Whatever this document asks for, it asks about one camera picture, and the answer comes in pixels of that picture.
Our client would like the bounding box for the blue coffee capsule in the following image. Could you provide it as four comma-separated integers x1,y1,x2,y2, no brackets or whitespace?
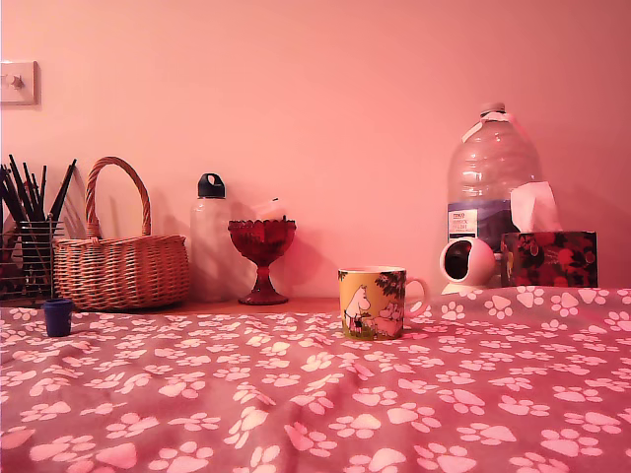
40,298,75,338

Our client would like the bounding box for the small pale wrapped object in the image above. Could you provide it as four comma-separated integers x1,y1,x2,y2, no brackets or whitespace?
248,196,290,223

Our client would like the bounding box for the red glass goblet bowl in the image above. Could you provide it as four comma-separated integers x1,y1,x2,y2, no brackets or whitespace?
227,219,298,305

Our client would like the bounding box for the yellow cartoon mug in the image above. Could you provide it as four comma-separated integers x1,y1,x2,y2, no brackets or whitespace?
337,266,432,341

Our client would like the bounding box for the clear bottle with black cap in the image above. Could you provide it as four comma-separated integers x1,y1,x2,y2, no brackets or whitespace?
189,172,238,303

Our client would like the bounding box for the paw-print cloth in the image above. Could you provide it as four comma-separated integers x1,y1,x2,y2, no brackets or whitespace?
0,284,631,473

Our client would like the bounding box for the large clear water bottle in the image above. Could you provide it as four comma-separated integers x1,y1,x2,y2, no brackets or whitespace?
446,101,543,255

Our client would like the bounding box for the white tissue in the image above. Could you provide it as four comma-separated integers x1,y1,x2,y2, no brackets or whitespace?
510,180,563,233

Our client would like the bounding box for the floral tissue box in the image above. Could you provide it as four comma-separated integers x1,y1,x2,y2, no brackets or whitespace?
500,230,599,289

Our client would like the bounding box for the small white round camera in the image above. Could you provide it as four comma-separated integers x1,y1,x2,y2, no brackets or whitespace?
439,236,497,296

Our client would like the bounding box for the wicker basket with handle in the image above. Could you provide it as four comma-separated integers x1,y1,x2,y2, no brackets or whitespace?
52,156,191,311

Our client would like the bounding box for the black utensil handle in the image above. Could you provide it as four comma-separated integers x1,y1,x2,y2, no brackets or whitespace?
48,158,78,221
37,165,48,221
8,154,39,223

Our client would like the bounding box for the wire utensil rack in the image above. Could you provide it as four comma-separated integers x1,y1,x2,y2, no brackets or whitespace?
0,220,66,307

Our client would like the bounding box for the wall switch plate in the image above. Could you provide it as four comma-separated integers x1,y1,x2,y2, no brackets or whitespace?
0,60,40,106

